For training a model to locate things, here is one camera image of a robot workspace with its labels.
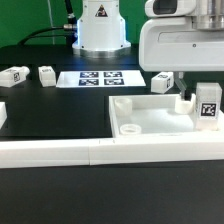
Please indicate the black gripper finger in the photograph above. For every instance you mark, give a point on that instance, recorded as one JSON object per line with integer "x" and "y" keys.
{"x": 184, "y": 91}

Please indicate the white square tabletop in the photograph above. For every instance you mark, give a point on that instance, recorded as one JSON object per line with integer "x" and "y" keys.
{"x": 157, "y": 115}

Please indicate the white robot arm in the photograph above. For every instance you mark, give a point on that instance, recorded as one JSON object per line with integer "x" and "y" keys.
{"x": 182, "y": 36}

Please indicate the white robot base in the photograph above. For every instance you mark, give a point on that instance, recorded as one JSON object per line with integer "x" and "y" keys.
{"x": 101, "y": 30}

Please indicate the white sheet with tag markers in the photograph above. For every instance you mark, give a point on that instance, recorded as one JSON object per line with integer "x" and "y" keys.
{"x": 90, "y": 79}

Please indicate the white front fence bar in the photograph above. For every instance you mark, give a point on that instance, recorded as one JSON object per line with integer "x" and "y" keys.
{"x": 20, "y": 154}

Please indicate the white fence bar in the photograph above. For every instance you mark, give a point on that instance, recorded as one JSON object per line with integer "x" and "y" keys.
{"x": 20, "y": 154}
{"x": 3, "y": 114}

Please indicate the white left fence bar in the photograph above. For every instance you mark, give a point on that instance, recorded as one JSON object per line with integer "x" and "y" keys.
{"x": 3, "y": 114}

